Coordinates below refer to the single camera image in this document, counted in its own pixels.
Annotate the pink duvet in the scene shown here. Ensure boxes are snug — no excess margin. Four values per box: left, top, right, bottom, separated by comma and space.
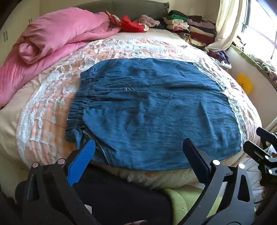
0, 11, 122, 109

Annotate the purple clothes pile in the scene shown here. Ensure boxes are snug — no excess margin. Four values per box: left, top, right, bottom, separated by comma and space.
207, 50, 232, 70

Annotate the grey-green headboard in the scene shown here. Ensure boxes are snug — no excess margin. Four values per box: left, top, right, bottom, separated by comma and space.
71, 0, 170, 16

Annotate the stack of folded clothes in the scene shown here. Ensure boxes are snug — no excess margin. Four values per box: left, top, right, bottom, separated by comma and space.
160, 10, 218, 49

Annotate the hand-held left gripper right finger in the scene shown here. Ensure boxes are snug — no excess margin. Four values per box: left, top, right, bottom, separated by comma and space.
180, 138, 254, 225

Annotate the blue denim pants lace trim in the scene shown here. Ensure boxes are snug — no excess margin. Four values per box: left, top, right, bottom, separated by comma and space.
65, 58, 248, 171

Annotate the cream fleece blanket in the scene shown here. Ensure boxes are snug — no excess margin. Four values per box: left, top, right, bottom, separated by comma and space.
91, 160, 204, 191

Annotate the green fleece jacket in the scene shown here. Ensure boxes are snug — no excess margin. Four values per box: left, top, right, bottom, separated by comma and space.
162, 185, 219, 225

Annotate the person's black trouser leg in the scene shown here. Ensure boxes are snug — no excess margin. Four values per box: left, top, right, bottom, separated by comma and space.
74, 164, 173, 225

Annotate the cream curtain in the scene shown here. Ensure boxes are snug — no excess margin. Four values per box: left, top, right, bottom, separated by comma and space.
205, 0, 249, 52

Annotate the white wire fan guard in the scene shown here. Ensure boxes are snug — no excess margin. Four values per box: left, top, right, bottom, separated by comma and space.
238, 158, 264, 204

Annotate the yellow paper bag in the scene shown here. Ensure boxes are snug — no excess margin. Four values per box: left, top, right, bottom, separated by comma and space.
236, 73, 254, 94

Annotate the peach white tufted bedspread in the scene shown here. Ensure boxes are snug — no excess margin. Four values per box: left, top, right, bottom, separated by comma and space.
16, 32, 263, 173

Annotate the window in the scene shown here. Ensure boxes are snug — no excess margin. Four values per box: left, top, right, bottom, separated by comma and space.
238, 0, 277, 65

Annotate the red floral cloth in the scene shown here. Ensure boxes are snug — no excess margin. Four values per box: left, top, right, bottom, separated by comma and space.
106, 11, 150, 33

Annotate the green cloth on windowsill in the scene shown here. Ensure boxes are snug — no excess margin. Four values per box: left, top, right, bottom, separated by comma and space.
230, 43, 277, 87

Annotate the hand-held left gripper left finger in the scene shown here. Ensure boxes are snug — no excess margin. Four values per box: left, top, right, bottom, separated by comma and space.
23, 138, 97, 225

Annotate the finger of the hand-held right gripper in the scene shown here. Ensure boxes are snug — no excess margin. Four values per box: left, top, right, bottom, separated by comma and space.
243, 141, 270, 162
256, 127, 277, 149

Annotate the mauve fluffy cloth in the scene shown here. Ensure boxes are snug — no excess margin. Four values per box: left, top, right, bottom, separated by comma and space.
134, 15, 160, 27

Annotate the cream bed sheet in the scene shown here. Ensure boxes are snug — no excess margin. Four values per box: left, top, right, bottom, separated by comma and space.
0, 80, 35, 171

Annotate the cream wardrobe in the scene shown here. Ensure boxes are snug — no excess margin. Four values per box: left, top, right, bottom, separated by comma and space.
0, 9, 33, 65

